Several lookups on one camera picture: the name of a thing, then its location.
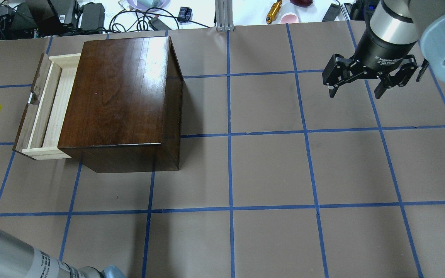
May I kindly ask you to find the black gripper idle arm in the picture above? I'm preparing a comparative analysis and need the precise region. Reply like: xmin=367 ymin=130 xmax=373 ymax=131
xmin=323 ymin=27 xmax=418 ymax=99

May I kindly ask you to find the light wood drawer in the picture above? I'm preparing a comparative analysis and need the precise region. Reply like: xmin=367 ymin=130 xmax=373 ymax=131
xmin=13 ymin=53 xmax=81 ymax=160

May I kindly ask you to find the silver robot arm image-right top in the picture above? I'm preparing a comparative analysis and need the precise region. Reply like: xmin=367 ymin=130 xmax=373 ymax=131
xmin=353 ymin=0 xmax=445 ymax=99

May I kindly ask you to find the silver robot arm image-left top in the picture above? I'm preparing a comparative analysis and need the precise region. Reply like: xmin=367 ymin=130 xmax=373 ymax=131
xmin=0 ymin=45 xmax=378 ymax=278

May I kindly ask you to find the dark wooden drawer cabinet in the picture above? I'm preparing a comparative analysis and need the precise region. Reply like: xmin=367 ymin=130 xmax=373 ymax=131
xmin=57 ymin=36 xmax=184 ymax=173

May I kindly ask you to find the pink paper cup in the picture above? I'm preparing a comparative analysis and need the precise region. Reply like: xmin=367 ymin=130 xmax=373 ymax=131
xmin=279 ymin=12 xmax=300 ymax=24

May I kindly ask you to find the black power adapter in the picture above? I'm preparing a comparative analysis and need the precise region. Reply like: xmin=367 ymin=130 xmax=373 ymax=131
xmin=80 ymin=2 xmax=105 ymax=30

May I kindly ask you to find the small black connector box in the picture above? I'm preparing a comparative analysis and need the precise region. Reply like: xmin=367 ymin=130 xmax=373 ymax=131
xmin=177 ymin=7 xmax=192 ymax=23

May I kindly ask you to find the purple plate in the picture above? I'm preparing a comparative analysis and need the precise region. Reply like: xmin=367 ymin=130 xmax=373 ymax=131
xmin=127 ymin=0 xmax=171 ymax=11

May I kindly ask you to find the aluminium profile post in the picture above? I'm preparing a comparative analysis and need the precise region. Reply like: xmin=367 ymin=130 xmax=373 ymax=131
xmin=215 ymin=0 xmax=234 ymax=32

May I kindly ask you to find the black cable loop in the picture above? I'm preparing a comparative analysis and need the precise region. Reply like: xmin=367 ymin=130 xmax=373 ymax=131
xmin=109 ymin=8 xmax=211 ymax=33

